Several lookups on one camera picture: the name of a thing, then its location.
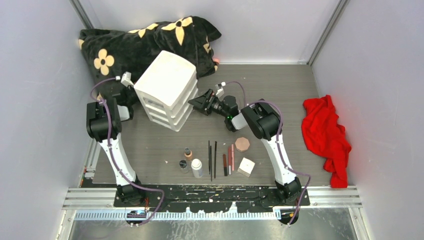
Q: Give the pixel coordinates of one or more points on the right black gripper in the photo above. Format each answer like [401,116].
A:
[200,104]

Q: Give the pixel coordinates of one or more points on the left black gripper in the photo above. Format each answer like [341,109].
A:
[131,88]

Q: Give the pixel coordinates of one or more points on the white plastic drawer organizer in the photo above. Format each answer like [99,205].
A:
[165,88]

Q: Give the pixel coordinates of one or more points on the pink lip gloss tube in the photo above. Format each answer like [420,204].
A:
[232,158]

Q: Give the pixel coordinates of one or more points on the red silver lip pencil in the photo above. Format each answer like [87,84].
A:
[229,160]

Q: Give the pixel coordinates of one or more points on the dark red lipstick tube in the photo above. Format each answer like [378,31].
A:
[225,164]

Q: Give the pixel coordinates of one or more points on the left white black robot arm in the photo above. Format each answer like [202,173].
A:
[103,124]

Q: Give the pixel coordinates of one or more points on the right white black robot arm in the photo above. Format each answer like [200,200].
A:
[266,125]

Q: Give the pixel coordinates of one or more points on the thick black makeup pencil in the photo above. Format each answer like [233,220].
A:
[215,160]

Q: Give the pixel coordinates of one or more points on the short black makeup pencil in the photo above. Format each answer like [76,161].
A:
[211,176]

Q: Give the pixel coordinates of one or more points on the black floral plush blanket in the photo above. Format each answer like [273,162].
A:
[110,53]

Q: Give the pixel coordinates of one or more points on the tan foundation bottle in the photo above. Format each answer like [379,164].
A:
[188,154]

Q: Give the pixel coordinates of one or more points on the pink octagonal compact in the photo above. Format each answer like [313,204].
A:
[242,144]

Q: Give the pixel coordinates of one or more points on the white plastic bottle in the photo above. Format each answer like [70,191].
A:
[197,168]

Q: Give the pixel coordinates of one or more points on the clear jar black lid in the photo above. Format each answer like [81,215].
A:
[184,167]

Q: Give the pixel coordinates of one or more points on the white cube box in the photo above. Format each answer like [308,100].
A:
[246,167]

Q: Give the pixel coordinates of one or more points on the small green circuit board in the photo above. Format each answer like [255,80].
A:
[136,214]

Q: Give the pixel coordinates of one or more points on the red cloth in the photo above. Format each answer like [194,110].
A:
[325,137]

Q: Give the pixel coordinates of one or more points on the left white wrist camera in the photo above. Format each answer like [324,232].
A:
[126,79]

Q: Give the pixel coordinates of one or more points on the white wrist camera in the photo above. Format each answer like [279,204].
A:
[220,89]
[126,79]

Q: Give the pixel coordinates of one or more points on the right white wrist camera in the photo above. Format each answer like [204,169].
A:
[220,89]

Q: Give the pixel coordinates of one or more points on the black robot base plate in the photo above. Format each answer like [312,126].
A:
[219,198]

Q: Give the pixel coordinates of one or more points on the aluminium frame rail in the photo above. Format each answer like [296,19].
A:
[103,204]

